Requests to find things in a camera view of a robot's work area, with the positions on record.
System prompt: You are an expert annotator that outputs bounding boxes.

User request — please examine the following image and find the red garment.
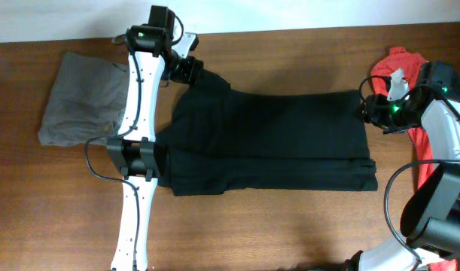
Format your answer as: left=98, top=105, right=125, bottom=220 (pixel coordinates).
left=370, top=47, right=458, bottom=271

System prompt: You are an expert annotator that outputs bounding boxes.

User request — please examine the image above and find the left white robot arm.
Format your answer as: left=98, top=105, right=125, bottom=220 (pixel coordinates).
left=106, top=26, right=202, bottom=271

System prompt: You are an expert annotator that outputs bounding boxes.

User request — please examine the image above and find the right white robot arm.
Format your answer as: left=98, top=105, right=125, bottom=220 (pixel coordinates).
left=340, top=85, right=460, bottom=270

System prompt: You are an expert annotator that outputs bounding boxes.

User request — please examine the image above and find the black t-shirt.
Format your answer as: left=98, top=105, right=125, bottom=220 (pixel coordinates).
left=156, top=71, right=378, bottom=196

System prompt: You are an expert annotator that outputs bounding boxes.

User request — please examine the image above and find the grey folded garment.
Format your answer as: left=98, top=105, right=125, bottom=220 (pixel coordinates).
left=38, top=53, right=129, bottom=147

